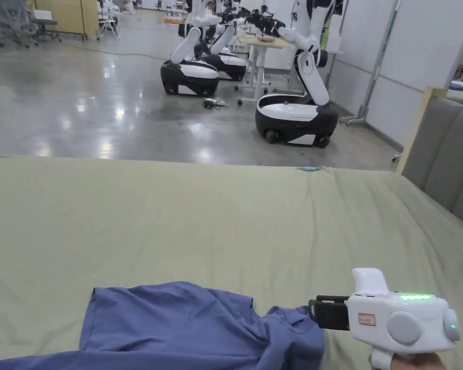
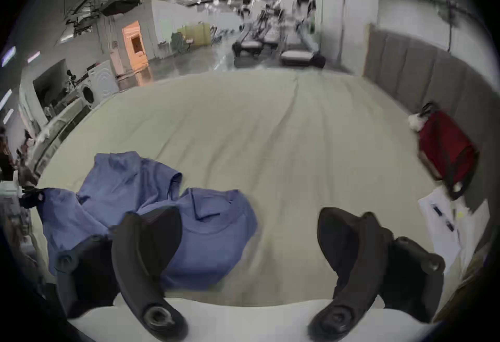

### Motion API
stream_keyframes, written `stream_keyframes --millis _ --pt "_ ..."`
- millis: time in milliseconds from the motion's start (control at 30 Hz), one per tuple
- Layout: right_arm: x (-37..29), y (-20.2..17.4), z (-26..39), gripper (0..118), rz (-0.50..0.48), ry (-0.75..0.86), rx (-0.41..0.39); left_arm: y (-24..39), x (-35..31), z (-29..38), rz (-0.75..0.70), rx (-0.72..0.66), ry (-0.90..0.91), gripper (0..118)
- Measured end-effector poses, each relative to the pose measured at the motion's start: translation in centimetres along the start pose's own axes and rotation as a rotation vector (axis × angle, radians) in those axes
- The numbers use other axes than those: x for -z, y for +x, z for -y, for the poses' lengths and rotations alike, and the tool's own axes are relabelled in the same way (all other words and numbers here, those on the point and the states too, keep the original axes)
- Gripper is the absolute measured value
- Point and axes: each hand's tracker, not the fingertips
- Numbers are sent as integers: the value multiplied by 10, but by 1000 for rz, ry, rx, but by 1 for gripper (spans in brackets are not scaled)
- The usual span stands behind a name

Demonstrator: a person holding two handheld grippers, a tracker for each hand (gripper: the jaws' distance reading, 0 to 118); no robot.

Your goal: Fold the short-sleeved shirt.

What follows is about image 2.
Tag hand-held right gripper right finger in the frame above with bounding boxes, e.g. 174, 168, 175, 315
308, 207, 446, 341

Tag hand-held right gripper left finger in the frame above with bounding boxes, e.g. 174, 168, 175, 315
55, 206, 189, 341

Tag blue shirt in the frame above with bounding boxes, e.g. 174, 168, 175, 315
37, 151, 258, 291

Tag white paper sheets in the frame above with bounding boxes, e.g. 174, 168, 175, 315
418, 186, 491, 275

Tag left hand-held gripper finger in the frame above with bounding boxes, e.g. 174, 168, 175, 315
17, 186, 47, 209

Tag bed with beige sheet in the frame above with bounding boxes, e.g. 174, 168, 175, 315
34, 70, 465, 308

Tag red bag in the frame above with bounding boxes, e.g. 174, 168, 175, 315
417, 102, 480, 200

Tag white washing machine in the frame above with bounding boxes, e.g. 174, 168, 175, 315
80, 60, 120, 107

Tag grey padded headboard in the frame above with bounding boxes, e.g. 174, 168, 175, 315
363, 23, 500, 212

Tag white humanoid robot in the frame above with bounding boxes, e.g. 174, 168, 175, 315
289, 0, 318, 45

